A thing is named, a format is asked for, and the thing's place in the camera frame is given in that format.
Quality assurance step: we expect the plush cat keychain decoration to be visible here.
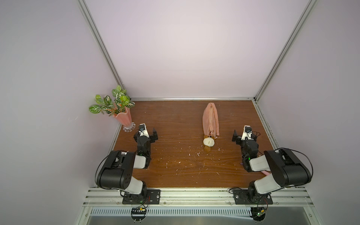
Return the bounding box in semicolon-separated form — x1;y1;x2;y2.
203;136;215;153

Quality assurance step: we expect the pink corduroy pencil bag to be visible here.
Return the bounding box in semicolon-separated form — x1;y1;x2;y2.
202;103;220;137

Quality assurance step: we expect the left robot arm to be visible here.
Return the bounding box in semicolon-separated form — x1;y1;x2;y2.
94;124;158;201

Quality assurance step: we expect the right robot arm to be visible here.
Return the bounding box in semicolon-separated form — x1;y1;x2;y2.
232;126;314;202

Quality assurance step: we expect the purple pink toy fork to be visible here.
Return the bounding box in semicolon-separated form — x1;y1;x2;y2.
261;170;271;176

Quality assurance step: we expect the pink vase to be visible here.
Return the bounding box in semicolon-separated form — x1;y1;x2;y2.
113;107;136;132

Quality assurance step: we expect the green artificial plant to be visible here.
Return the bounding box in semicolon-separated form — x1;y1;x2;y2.
89;85;135;116

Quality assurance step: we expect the right circuit board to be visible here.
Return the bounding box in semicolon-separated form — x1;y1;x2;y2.
250;207;266;222

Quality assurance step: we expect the circuit board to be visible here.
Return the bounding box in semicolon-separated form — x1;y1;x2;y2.
250;207;266;222
130;207;147;222

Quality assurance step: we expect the left circuit board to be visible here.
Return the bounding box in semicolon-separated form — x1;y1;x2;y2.
130;207;147;222

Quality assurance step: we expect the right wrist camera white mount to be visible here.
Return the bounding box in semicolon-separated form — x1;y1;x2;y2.
241;125;253;141

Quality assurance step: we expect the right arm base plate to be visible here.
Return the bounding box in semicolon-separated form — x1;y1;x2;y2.
230;188;273;205

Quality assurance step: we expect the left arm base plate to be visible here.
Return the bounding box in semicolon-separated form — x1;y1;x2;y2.
122;189;161;205

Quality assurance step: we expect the aluminium front rail frame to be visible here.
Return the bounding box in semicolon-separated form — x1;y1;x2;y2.
75;187;323;225

